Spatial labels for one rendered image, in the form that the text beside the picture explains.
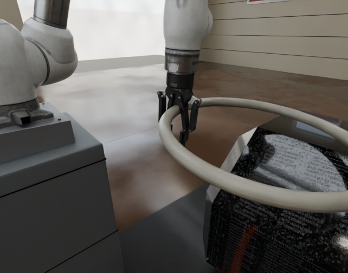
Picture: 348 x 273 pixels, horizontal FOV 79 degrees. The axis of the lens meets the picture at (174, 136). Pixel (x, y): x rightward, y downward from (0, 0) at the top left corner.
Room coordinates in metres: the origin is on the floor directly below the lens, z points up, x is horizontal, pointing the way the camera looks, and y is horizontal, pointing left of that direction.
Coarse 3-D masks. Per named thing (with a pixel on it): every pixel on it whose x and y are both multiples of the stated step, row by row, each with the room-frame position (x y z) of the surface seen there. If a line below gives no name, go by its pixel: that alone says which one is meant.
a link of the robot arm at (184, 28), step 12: (168, 0) 0.56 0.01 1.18; (180, 0) 0.54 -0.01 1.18; (192, 0) 0.54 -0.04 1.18; (204, 0) 0.56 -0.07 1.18; (168, 12) 0.55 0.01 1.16; (180, 12) 0.54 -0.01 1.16; (192, 12) 0.54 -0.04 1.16; (204, 12) 0.56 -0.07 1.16; (168, 24) 0.55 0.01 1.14; (180, 24) 0.54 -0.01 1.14; (192, 24) 0.54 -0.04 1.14; (204, 24) 0.56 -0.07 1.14; (168, 36) 0.55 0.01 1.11; (180, 36) 0.54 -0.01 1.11; (192, 36) 0.54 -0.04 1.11; (204, 36) 0.59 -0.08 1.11; (168, 48) 0.56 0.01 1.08; (180, 48) 0.54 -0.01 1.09; (192, 48) 0.55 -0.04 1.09
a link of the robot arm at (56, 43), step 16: (48, 0) 0.78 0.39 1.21; (64, 0) 0.81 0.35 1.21; (48, 16) 0.78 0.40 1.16; (64, 16) 0.81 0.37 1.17; (32, 32) 0.75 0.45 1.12; (48, 32) 0.76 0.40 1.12; (64, 32) 0.80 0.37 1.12; (48, 48) 0.75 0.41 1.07; (64, 48) 0.79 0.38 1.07; (48, 64) 0.73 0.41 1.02; (64, 64) 0.80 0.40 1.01; (48, 80) 0.74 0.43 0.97
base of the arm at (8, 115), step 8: (16, 104) 0.58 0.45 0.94; (24, 104) 0.60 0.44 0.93; (32, 104) 0.62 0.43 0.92; (0, 112) 0.56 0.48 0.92; (8, 112) 0.57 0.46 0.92; (16, 112) 0.57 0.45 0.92; (24, 112) 0.57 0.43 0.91; (32, 112) 0.61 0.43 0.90; (40, 112) 0.62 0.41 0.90; (48, 112) 0.64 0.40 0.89; (0, 120) 0.55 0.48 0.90; (8, 120) 0.55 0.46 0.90; (16, 120) 0.55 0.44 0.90; (24, 120) 0.58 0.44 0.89; (32, 120) 0.60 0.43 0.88
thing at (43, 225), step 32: (32, 160) 0.50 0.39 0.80; (64, 160) 0.53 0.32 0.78; (96, 160) 0.58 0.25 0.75; (0, 192) 0.42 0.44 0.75; (32, 192) 0.46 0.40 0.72; (64, 192) 0.51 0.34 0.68; (96, 192) 0.57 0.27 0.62; (0, 224) 0.41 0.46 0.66; (32, 224) 0.45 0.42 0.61; (64, 224) 0.49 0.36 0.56; (96, 224) 0.56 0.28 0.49; (0, 256) 0.39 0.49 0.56; (32, 256) 0.43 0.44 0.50; (64, 256) 0.48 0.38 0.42; (96, 256) 0.54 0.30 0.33
